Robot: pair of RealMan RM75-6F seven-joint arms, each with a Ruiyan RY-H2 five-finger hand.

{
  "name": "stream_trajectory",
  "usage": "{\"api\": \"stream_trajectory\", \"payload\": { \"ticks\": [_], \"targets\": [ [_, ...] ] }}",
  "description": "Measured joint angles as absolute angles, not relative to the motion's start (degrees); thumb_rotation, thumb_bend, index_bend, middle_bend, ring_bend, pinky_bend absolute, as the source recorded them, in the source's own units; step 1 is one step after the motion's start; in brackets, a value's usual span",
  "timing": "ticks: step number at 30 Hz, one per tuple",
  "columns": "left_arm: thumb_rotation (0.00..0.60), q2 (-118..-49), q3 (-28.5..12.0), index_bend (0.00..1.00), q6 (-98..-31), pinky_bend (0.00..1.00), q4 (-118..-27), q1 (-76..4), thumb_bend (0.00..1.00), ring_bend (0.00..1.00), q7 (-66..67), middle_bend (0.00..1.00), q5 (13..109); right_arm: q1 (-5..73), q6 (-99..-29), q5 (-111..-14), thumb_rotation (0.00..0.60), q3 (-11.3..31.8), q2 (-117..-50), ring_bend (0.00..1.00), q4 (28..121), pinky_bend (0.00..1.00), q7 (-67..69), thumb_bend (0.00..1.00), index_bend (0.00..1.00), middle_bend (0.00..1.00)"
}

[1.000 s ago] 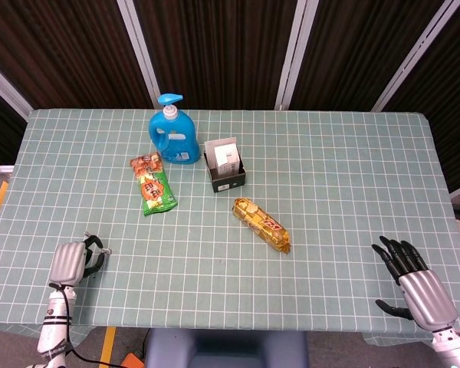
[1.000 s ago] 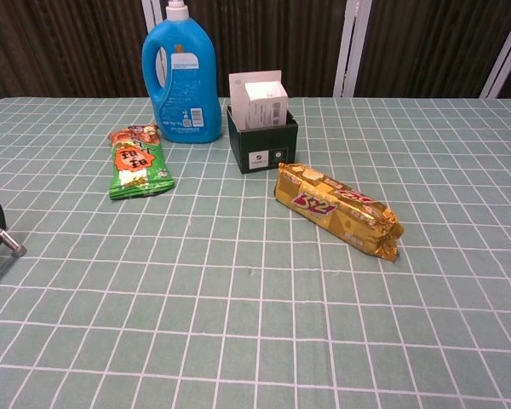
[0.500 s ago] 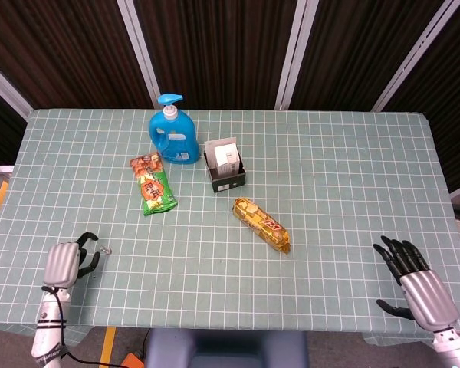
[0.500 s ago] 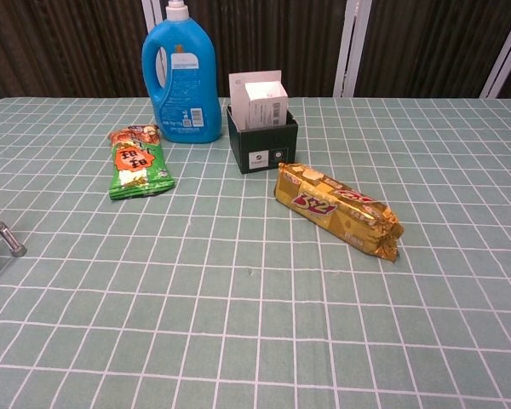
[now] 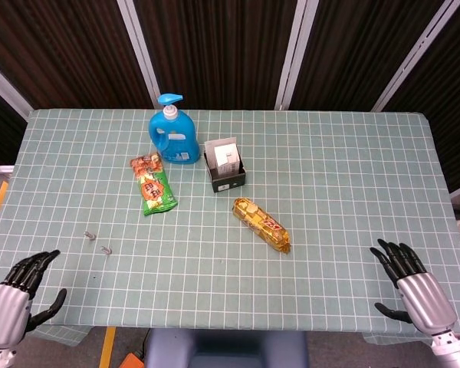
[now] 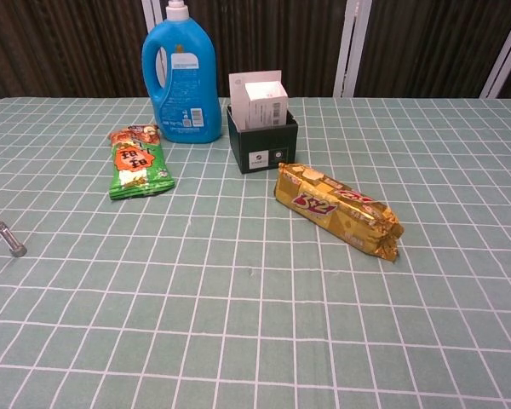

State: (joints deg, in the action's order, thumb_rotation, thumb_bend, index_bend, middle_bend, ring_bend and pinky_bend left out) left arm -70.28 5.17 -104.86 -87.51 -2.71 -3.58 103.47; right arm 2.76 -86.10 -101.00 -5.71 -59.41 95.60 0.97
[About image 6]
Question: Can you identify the black open cardboard box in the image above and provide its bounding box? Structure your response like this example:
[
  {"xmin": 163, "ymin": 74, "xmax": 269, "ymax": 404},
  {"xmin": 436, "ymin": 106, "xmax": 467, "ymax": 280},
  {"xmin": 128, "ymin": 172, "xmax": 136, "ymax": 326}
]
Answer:
[{"xmin": 226, "ymin": 104, "xmax": 299, "ymax": 175}]

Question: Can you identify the green white checked tablecloth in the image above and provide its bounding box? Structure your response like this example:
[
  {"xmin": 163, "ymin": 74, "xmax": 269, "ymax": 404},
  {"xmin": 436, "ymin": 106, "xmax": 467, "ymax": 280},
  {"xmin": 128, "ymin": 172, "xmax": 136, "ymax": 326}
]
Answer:
[{"xmin": 0, "ymin": 96, "xmax": 511, "ymax": 409}]

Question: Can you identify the golden biscuit pack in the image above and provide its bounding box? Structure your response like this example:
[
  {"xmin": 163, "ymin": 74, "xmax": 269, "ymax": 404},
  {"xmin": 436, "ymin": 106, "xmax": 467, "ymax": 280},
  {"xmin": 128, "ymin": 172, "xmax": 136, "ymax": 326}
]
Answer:
[{"xmin": 273, "ymin": 162, "xmax": 405, "ymax": 264}]

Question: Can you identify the small white barcode carton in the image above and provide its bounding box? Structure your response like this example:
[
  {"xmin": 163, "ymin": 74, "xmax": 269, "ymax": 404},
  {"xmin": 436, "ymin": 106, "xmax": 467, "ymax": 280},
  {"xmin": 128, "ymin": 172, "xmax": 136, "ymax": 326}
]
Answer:
[{"xmin": 244, "ymin": 80, "xmax": 290, "ymax": 129}]

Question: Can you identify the blue detergent pump bottle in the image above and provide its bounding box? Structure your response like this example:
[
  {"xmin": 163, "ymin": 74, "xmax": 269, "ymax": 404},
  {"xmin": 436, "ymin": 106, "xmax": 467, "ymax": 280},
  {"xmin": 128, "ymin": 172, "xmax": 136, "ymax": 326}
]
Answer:
[{"xmin": 141, "ymin": 0, "xmax": 222, "ymax": 145}]

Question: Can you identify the white partition frame post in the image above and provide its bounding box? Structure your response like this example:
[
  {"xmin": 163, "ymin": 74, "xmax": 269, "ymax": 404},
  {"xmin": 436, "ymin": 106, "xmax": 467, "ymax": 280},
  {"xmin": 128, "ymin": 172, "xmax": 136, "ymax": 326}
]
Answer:
[
  {"xmin": 334, "ymin": 0, "xmax": 374, "ymax": 98},
  {"xmin": 141, "ymin": 0, "xmax": 168, "ymax": 40},
  {"xmin": 480, "ymin": 0, "xmax": 511, "ymax": 100}
]

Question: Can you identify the green orange snack bag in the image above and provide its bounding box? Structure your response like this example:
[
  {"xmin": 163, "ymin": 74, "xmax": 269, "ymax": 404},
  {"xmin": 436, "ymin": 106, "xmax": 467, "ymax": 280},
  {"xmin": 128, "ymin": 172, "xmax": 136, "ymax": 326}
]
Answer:
[{"xmin": 106, "ymin": 124, "xmax": 176, "ymax": 201}]

